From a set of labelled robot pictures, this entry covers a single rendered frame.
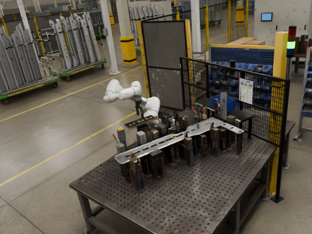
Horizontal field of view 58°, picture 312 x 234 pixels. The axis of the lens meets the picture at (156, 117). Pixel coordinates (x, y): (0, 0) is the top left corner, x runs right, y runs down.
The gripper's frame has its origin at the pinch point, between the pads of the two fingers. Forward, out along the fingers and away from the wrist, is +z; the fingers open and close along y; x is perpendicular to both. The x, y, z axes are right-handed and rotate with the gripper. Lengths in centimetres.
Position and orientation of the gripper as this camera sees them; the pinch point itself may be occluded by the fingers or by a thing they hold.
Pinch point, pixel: (140, 116)
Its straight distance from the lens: 323.4
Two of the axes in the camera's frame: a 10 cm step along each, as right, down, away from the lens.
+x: 8.9, -2.7, 3.7
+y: 4.5, 3.2, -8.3
